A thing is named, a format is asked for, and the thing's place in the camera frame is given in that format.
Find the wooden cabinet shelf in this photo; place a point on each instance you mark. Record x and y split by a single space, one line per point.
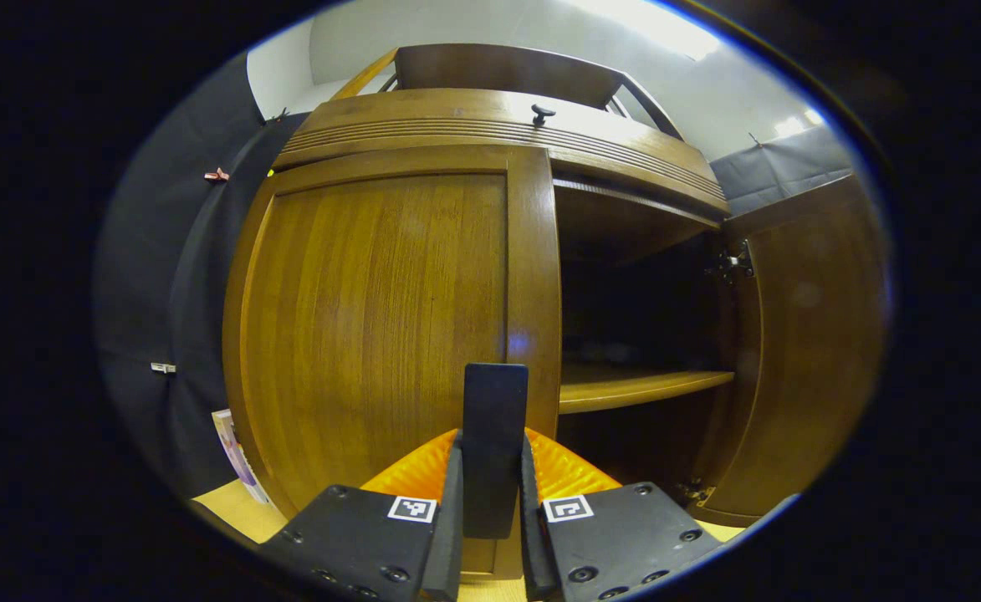
624 386

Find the wooden shoe cabinet door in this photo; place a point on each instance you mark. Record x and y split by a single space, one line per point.
808 334
373 318

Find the copper clip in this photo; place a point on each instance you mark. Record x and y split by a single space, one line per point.
216 176

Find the white clip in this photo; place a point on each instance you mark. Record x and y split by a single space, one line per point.
163 367

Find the large ceiling light panel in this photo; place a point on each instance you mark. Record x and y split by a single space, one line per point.
657 25

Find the metal door hinge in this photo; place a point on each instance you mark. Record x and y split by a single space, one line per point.
733 263
695 492

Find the black round drawer knob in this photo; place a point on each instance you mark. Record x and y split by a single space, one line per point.
542 113

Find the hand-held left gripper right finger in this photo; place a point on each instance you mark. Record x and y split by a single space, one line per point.
532 552

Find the small ceiling light panel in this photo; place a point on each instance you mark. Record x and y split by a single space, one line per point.
791 125

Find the wooden cabinet drawer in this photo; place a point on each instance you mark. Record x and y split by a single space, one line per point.
423 113

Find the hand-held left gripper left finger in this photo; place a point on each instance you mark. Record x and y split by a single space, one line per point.
444 552

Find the wooden double-door shoe cabinet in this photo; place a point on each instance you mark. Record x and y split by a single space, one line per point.
498 71

